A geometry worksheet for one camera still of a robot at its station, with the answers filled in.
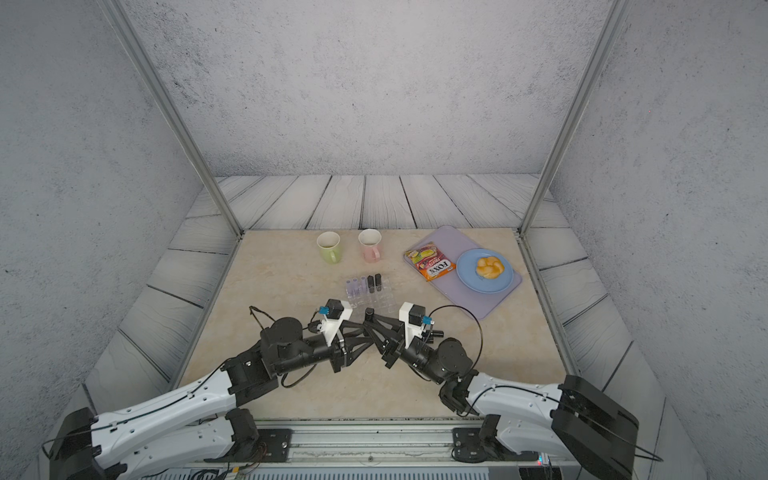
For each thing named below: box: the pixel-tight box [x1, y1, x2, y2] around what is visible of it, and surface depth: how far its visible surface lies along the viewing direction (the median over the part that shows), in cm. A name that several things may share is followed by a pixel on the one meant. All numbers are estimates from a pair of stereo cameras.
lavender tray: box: [403, 225, 485, 320], surface depth 107 cm
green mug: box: [316, 231, 341, 265], surface depth 107 cm
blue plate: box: [456, 248, 514, 295], surface depth 107 cm
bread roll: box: [476, 256, 505, 279], surface depth 107 cm
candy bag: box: [405, 241, 457, 282], surface depth 110 cm
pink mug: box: [358, 228, 382, 263], surface depth 107 cm
